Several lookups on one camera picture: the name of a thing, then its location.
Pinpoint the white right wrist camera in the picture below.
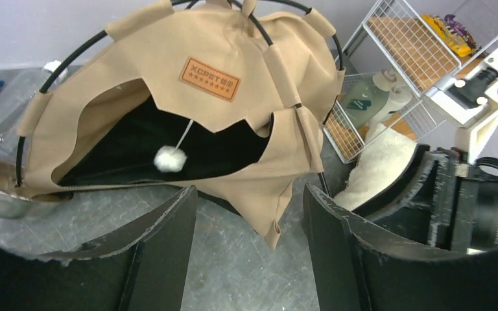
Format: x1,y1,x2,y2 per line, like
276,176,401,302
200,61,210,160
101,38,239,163
423,48,498,163

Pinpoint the yellow candy bag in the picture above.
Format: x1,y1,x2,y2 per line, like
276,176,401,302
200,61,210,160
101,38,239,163
421,14,474,57

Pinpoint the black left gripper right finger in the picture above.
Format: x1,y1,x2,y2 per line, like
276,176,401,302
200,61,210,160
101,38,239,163
303,184,498,310

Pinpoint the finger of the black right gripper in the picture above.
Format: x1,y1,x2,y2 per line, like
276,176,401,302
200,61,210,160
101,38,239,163
353,145,451,249

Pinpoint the cream fluffy pillow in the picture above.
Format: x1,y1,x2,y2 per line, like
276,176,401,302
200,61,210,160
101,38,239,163
333,123,417,211

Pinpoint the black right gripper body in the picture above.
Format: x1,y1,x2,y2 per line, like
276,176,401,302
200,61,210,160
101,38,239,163
448,156,498,253

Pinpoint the dark brown candy bag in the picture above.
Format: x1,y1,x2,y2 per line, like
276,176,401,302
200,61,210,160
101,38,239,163
444,14,482,51

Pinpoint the white pompom toy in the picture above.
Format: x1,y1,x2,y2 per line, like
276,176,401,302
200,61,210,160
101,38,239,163
153,146,187,172

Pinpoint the beige fabric pet tent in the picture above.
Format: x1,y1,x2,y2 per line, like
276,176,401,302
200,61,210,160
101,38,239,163
14,0,346,251

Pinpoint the white wire shelf rack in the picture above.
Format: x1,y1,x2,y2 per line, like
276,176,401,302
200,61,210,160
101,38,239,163
324,1,498,163

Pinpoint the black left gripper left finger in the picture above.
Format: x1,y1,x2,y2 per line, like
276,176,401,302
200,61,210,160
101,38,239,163
0,186,198,310

